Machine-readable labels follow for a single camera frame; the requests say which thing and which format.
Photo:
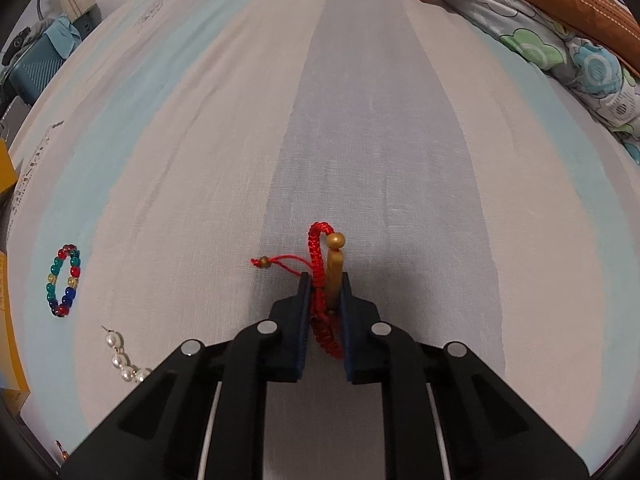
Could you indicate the blue ribbed suitcase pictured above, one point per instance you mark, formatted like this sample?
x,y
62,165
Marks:
x,y
35,70

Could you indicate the striped bed sheet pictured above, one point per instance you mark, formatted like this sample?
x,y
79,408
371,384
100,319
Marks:
x,y
375,135

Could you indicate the floral quilt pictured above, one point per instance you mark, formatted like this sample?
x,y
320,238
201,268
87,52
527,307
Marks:
x,y
575,60

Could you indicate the light blue cloth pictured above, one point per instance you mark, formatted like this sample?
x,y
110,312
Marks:
x,y
62,35

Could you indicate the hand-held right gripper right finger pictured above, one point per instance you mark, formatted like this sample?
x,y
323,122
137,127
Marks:
x,y
350,350

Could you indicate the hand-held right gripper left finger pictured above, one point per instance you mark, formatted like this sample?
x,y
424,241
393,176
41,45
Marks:
x,y
295,340

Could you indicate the blue yellow cardboard box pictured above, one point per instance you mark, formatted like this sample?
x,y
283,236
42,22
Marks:
x,y
12,370

